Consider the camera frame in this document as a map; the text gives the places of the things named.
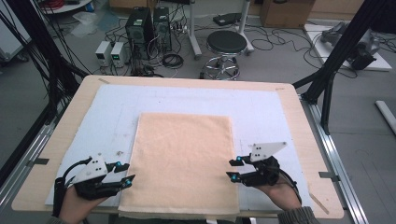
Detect white gridded mat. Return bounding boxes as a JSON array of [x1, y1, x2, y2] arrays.
[[45, 83, 314, 209]]

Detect white round table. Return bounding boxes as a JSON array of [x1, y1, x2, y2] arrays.
[[39, 0, 93, 15]]

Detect person's right hand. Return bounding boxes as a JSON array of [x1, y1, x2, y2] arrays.
[[257, 175, 303, 211]]

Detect coiled black cable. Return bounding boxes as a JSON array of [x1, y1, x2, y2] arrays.
[[161, 52, 185, 70]]

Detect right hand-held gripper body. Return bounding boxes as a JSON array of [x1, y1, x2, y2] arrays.
[[241, 141, 289, 189]]

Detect aluminium rail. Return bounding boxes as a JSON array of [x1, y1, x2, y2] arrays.
[[0, 123, 55, 213], [299, 94, 370, 224]]

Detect grey machine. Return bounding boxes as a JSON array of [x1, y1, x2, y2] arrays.
[[319, 21, 381, 71]]

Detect black round stool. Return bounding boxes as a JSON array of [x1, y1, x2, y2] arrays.
[[200, 29, 248, 81]]

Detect cream fleece towel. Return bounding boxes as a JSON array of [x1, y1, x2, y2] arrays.
[[118, 112, 241, 223]]

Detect thin wooden stick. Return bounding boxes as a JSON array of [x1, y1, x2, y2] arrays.
[[308, 191, 331, 216]]

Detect cardboard box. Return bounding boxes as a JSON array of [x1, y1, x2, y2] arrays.
[[259, 0, 317, 29]]

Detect white power supply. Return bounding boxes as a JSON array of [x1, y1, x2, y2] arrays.
[[94, 40, 113, 67], [109, 41, 131, 69]]

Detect long black floor cable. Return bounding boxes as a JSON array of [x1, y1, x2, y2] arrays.
[[247, 25, 314, 71]]

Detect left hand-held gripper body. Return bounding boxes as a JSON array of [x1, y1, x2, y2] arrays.
[[72, 154, 125, 202]]

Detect white table leg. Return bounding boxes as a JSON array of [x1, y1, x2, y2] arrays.
[[188, 0, 204, 61], [237, 0, 255, 56]]

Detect clear plastic bag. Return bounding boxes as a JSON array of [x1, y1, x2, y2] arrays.
[[69, 11, 105, 39]]

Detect flat black device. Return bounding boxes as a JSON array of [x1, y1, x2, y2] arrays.
[[212, 12, 243, 27]]

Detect white board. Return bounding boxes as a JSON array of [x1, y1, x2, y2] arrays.
[[303, 22, 393, 73]]

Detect large black computer tower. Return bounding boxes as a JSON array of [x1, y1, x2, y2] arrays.
[[124, 7, 155, 61]]

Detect right hand-held gripper cable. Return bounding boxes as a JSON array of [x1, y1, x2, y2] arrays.
[[277, 168, 304, 205]]

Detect white tube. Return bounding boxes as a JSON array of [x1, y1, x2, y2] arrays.
[[375, 99, 396, 135]]

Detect small black computer tower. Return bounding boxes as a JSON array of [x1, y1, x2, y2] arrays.
[[152, 7, 173, 52]]

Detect black metal frame stand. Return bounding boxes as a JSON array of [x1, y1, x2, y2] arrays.
[[291, 0, 391, 135]]

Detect person's left hand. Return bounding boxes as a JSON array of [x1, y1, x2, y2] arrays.
[[58, 186, 107, 224]]

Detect black metal frame with cables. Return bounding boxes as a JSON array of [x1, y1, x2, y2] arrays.
[[0, 0, 90, 126]]

